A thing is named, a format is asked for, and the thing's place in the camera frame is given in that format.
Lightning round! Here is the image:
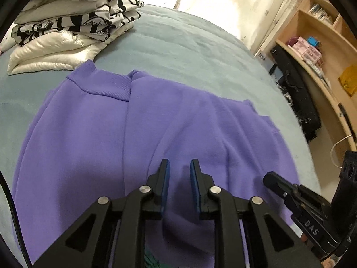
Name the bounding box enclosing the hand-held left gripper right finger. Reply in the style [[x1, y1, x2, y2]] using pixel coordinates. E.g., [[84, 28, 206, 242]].
[[190, 159, 324, 268]]

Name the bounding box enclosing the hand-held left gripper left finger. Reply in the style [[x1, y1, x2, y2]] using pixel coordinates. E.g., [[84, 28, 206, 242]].
[[32, 159, 170, 268]]

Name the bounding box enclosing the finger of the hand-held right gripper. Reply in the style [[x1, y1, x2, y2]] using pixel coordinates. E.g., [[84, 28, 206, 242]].
[[263, 171, 342, 256]]

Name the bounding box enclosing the purple sweatshirt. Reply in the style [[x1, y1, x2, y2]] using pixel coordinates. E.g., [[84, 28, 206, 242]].
[[12, 60, 300, 268]]

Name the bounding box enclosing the stack of folded clothes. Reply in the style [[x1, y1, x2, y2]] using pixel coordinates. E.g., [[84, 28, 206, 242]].
[[0, 22, 134, 76]]

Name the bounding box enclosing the yellow bag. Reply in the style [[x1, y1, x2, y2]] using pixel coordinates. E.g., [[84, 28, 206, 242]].
[[339, 65, 357, 97]]

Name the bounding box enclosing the black instrument case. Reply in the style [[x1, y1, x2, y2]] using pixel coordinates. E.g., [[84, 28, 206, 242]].
[[269, 45, 321, 143]]

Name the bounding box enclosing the wooden shelf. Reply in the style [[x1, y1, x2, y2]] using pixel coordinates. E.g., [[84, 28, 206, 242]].
[[275, 0, 357, 168]]

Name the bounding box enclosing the grey-green bed blanket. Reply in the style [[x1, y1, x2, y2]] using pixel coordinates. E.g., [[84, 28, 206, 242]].
[[0, 4, 321, 268]]

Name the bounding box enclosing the pink patterned box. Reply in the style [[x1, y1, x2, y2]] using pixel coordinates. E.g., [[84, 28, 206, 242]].
[[303, 46, 322, 61], [291, 37, 310, 53]]

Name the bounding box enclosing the black and white patterned garment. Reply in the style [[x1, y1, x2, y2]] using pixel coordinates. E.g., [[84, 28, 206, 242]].
[[11, 0, 145, 46]]

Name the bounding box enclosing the row of books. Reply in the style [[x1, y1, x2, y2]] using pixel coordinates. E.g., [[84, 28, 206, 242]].
[[308, 3, 334, 24]]

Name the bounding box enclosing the white cable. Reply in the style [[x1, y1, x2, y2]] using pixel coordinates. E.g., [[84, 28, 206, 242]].
[[330, 135, 353, 168]]

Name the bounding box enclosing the black cable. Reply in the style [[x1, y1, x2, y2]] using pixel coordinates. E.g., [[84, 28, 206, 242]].
[[0, 170, 31, 268]]

